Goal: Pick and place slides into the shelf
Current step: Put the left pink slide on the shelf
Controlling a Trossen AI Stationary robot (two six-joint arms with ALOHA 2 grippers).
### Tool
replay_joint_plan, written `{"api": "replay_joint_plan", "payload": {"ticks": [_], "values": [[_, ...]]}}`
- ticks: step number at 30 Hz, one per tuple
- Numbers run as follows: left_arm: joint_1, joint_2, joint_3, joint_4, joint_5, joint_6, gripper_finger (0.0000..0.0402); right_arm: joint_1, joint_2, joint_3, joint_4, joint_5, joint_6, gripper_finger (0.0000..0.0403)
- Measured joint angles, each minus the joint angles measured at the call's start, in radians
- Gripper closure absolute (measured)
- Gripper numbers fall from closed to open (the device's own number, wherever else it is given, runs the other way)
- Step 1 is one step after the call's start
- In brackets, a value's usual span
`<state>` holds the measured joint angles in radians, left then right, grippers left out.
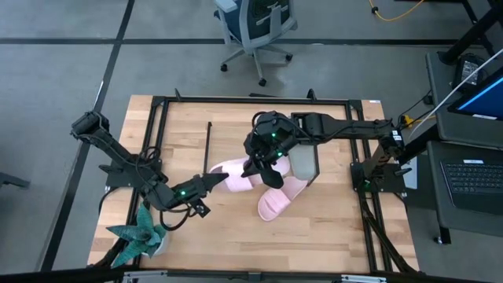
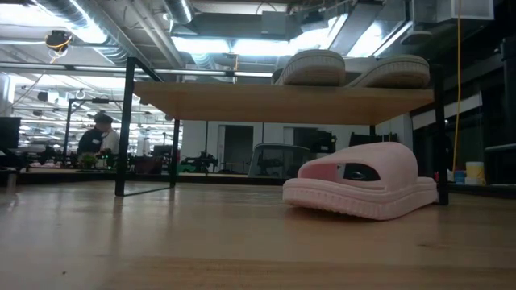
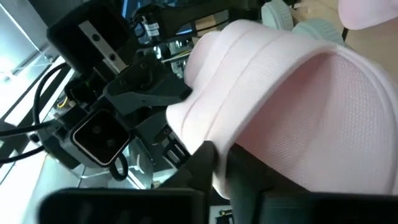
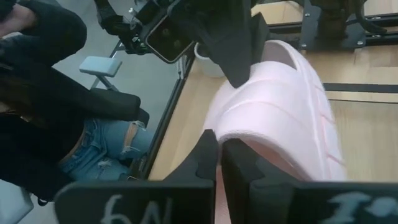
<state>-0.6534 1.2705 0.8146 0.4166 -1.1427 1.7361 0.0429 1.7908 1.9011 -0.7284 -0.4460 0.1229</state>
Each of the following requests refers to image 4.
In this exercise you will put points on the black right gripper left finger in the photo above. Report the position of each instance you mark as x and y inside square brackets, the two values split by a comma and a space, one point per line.
[186, 199]

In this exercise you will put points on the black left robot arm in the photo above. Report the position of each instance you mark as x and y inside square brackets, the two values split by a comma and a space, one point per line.
[335, 21]

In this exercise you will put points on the grey chair armrest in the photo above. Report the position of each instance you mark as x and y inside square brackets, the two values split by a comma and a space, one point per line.
[99, 65]

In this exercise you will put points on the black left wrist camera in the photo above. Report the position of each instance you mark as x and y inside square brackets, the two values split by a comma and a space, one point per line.
[168, 40]

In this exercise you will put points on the pink slide sandal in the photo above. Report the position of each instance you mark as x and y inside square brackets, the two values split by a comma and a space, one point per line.
[280, 109]

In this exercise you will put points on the green plant in white pot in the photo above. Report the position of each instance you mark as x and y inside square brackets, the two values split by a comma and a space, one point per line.
[211, 68]

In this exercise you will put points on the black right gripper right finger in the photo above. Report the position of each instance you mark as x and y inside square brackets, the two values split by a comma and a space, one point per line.
[264, 199]

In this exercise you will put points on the person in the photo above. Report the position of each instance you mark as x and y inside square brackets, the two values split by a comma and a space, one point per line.
[46, 93]

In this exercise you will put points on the wooden shelf black metal frame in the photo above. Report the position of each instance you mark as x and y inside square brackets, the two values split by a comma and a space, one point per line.
[367, 140]

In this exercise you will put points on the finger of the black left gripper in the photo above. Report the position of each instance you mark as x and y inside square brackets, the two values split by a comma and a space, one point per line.
[230, 49]
[259, 34]

